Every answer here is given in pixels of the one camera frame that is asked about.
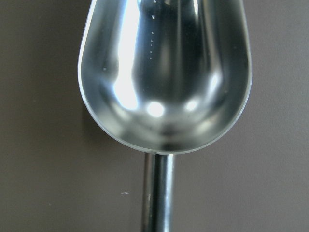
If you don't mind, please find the metal ice scoop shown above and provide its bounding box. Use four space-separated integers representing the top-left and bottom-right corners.
78 0 252 232

